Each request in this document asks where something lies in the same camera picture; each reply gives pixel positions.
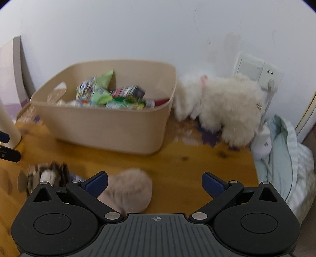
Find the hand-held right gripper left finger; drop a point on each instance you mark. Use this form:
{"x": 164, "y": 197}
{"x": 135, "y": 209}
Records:
{"x": 96, "y": 184}

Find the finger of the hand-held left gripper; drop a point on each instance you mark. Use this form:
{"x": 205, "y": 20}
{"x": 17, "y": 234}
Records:
{"x": 4, "y": 137}
{"x": 9, "y": 153}

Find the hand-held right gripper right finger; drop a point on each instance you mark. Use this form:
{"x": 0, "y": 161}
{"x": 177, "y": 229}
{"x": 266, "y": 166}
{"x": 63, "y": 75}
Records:
{"x": 211, "y": 184}

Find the pink fluffy sock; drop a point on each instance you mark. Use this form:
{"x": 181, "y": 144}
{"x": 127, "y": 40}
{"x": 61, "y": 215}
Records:
{"x": 130, "y": 190}

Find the beige plastic bin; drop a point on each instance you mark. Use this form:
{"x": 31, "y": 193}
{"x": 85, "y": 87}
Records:
{"x": 98, "y": 128}

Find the small blue snack packet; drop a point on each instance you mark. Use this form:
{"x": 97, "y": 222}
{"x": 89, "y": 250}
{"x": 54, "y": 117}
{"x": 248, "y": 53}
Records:
{"x": 76, "y": 102}

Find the green white snack packet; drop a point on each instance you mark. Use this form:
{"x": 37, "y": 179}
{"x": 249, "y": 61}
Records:
{"x": 126, "y": 103}

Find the red white packet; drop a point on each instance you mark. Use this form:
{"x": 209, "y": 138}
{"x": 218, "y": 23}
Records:
{"x": 161, "y": 101}

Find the dark long snack box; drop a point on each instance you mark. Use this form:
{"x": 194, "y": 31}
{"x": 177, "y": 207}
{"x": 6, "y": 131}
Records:
{"x": 128, "y": 91}

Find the green cartoon snack bag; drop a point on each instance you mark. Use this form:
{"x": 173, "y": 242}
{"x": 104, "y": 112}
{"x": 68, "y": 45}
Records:
{"x": 103, "y": 79}

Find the wooden desktop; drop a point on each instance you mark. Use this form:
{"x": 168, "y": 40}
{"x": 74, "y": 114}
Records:
{"x": 185, "y": 163}

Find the white thermos bottle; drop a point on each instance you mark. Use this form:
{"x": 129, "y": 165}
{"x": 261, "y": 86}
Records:
{"x": 7, "y": 116}

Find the lavender bed headboard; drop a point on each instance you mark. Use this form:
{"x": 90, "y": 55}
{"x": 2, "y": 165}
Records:
{"x": 9, "y": 74}

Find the green striped cloth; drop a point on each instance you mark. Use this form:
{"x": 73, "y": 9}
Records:
{"x": 284, "y": 160}

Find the white plush toy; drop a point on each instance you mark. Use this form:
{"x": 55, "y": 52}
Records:
{"x": 222, "y": 108}

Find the cream wardrobe edge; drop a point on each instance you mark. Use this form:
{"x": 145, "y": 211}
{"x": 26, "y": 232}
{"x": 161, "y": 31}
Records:
{"x": 308, "y": 116}

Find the white wall socket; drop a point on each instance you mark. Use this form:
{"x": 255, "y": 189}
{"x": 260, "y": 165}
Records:
{"x": 249, "y": 66}

